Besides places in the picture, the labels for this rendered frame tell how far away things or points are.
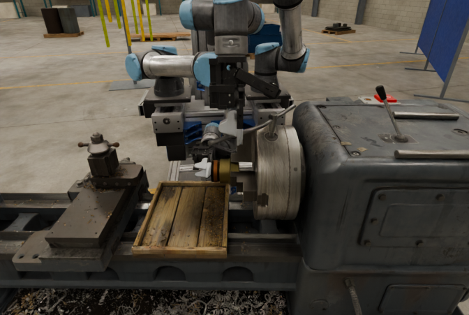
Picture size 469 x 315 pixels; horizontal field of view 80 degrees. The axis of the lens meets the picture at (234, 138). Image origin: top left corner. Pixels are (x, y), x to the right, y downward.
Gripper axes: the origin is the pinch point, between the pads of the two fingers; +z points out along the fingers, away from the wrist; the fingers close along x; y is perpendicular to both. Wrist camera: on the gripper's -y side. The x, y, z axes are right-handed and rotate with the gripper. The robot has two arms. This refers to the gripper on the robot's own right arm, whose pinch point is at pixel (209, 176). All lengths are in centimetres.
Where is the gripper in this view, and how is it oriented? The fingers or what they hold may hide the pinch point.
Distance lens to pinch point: 92.7
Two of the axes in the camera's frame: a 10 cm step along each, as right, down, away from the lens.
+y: -10.0, -0.1, 0.3
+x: 0.0, -8.8, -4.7
